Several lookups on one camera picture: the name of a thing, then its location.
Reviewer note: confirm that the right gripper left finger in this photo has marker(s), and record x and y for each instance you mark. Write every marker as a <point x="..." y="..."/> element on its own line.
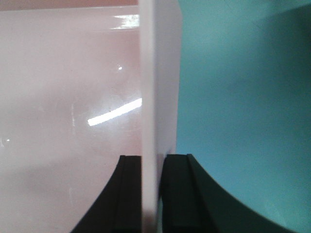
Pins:
<point x="118" y="207"/>

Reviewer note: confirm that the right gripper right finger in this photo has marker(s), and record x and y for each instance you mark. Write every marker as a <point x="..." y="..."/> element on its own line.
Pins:
<point x="195" y="203"/>

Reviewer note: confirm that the pink plastic bin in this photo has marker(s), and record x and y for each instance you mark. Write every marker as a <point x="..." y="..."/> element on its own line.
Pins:
<point x="83" y="82"/>

